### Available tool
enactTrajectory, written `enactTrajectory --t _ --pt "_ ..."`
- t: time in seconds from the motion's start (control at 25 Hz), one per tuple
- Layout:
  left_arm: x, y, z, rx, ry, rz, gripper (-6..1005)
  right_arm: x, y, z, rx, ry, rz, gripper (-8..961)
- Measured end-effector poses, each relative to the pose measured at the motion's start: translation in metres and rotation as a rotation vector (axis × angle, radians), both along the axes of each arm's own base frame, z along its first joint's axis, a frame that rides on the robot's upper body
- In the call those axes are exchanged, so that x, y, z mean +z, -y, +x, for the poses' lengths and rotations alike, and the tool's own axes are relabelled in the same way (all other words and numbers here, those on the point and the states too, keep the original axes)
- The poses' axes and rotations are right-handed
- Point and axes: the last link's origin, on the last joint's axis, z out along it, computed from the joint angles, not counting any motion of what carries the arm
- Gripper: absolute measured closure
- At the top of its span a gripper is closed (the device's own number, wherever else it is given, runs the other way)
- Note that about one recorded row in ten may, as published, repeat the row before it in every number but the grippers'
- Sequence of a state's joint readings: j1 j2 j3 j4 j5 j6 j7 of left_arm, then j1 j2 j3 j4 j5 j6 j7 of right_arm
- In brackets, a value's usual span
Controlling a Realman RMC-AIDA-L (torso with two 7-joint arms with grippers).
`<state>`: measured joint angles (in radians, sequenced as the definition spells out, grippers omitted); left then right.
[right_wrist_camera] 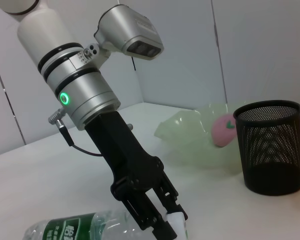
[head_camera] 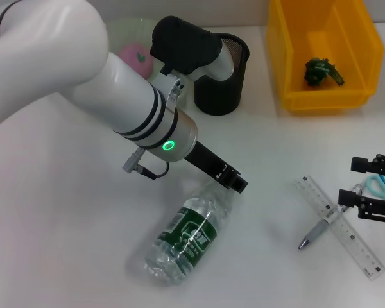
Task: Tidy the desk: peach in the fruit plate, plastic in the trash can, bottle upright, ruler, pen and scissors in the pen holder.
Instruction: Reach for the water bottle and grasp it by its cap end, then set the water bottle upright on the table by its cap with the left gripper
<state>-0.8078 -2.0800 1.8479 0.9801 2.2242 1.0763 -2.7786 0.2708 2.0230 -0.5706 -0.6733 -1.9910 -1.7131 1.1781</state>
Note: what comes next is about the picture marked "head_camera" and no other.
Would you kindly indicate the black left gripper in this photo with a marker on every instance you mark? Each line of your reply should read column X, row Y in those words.
column 205, row 158

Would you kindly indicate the blue teal scissors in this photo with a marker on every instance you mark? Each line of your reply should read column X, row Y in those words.
column 369, row 186

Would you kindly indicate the clear water bottle green label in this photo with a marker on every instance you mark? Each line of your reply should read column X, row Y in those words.
column 192, row 237

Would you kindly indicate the green plastic wrapper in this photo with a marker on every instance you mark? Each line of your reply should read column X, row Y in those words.
column 317, row 72

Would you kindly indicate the pink peach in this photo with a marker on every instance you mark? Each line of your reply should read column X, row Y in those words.
column 131, row 59

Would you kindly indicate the grey white ballpoint pen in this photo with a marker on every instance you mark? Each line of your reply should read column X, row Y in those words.
column 317, row 232

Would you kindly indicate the transparent plastic ruler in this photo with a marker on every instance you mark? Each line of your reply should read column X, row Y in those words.
column 359, row 250

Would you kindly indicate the black mesh pen holder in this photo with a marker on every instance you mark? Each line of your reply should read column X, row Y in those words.
column 224, row 99

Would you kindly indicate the green glass fruit plate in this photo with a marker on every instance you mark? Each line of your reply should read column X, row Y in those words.
column 128, row 32

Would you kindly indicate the yellow plastic bin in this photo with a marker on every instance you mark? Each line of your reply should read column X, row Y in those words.
column 327, row 99

